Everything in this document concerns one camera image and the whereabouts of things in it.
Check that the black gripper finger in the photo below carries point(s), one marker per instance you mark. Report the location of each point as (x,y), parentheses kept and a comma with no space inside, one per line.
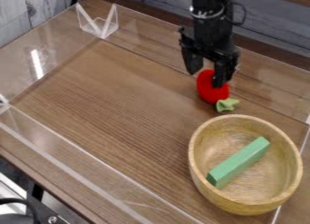
(193,60)
(225,68)

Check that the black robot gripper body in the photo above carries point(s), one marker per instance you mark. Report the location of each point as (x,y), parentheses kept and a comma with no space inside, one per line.
(211,49)

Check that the red plush strawberry toy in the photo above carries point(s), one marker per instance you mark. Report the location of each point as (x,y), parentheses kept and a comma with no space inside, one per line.
(215,96)

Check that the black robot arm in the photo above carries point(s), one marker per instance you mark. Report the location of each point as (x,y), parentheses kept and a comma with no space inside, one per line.
(214,17)

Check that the green rectangular block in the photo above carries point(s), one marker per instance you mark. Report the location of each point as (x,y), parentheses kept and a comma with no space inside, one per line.
(225,171)

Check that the wooden oval bowl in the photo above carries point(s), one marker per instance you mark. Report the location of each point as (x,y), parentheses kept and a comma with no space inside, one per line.
(265,185)

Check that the clear acrylic table barrier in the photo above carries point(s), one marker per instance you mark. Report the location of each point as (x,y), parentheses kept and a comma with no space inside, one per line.
(98,191)

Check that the clear acrylic corner bracket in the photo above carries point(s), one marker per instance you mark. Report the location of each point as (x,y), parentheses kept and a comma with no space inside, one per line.
(99,27)

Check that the black metal table frame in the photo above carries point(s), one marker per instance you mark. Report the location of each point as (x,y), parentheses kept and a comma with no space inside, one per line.
(44,202)

